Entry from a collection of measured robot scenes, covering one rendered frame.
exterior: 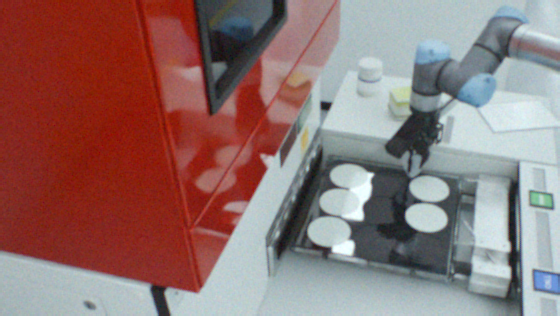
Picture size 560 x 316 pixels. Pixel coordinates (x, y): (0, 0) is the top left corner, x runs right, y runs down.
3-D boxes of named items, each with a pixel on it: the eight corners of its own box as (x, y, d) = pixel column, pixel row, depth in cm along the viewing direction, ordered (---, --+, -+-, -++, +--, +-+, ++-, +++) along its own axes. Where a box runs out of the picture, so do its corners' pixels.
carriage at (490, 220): (467, 291, 121) (470, 282, 119) (475, 189, 148) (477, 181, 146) (504, 298, 120) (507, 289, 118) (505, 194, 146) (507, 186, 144)
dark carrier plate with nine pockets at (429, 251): (295, 246, 125) (295, 244, 124) (331, 159, 150) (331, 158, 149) (446, 276, 119) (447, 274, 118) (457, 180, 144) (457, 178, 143)
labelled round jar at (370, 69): (354, 95, 162) (356, 66, 156) (359, 84, 167) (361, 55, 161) (378, 99, 161) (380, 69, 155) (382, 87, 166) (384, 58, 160)
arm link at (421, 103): (430, 100, 123) (402, 87, 127) (427, 118, 126) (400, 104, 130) (449, 89, 127) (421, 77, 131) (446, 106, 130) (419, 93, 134)
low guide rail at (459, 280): (293, 254, 133) (293, 245, 131) (296, 248, 134) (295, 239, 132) (504, 295, 124) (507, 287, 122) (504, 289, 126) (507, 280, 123)
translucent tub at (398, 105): (394, 122, 152) (396, 100, 147) (386, 108, 157) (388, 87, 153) (419, 119, 153) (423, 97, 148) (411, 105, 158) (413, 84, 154)
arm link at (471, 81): (503, 56, 111) (460, 38, 117) (471, 101, 112) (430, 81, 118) (511, 74, 118) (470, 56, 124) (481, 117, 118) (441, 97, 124)
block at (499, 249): (472, 254, 125) (474, 245, 124) (473, 244, 128) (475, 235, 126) (507, 260, 124) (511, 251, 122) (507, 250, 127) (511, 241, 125)
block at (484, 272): (470, 279, 120) (473, 270, 118) (471, 268, 122) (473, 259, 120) (507, 287, 118) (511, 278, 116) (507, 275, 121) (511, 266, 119)
